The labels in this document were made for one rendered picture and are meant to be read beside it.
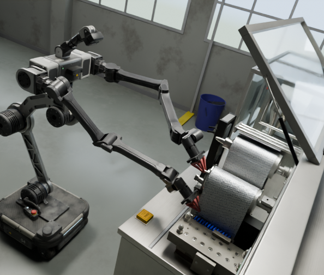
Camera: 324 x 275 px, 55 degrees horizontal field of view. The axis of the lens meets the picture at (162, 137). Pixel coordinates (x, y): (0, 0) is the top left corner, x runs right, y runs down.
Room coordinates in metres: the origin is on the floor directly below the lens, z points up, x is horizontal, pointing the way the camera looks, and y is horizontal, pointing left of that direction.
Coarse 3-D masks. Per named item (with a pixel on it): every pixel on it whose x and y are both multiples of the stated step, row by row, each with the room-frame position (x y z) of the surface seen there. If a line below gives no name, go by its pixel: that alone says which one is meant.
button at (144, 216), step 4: (144, 208) 1.32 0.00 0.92; (140, 212) 1.28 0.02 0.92; (144, 212) 1.29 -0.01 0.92; (148, 212) 1.29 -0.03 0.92; (136, 216) 1.26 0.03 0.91; (140, 216) 1.25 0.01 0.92; (144, 216) 1.26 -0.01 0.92; (148, 216) 1.27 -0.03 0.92; (152, 216) 1.28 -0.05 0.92; (144, 220) 1.23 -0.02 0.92; (148, 220) 1.24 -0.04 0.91
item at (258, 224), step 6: (246, 216) 1.26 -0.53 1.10; (246, 222) 1.21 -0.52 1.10; (252, 222) 1.22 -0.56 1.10; (258, 222) 1.23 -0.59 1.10; (240, 228) 1.22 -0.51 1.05; (246, 228) 1.21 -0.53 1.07; (252, 228) 1.19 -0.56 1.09; (258, 228) 1.19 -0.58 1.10; (240, 234) 1.21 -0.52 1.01; (246, 234) 1.20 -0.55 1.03; (252, 234) 1.19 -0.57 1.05; (234, 240) 1.22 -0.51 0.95; (240, 240) 1.21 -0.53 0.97; (246, 240) 1.19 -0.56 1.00; (252, 240) 1.18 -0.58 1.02; (240, 246) 1.20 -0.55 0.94; (246, 246) 1.19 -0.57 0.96
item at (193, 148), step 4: (188, 148) 1.35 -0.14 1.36; (192, 148) 1.35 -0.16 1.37; (196, 148) 1.36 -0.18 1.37; (188, 152) 1.34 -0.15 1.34; (192, 152) 1.34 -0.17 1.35; (196, 152) 1.34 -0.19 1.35; (200, 152) 1.37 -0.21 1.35; (204, 152) 1.39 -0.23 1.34; (192, 156) 1.33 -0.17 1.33; (196, 156) 1.31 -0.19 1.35; (188, 160) 1.31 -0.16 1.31
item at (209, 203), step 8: (200, 200) 1.25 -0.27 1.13; (208, 200) 1.24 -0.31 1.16; (216, 200) 1.22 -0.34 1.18; (200, 208) 1.25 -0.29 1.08; (208, 208) 1.23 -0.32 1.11; (216, 208) 1.21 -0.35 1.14; (224, 208) 1.20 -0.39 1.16; (232, 208) 1.18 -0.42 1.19; (200, 216) 1.24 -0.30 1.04; (208, 216) 1.22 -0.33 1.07; (216, 216) 1.21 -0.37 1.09; (224, 216) 1.19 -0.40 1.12; (232, 216) 1.18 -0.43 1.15; (240, 216) 1.16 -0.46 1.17; (216, 224) 1.20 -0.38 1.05; (224, 224) 1.18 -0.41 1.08; (232, 224) 1.17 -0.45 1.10; (240, 224) 1.15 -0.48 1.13; (232, 232) 1.16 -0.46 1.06
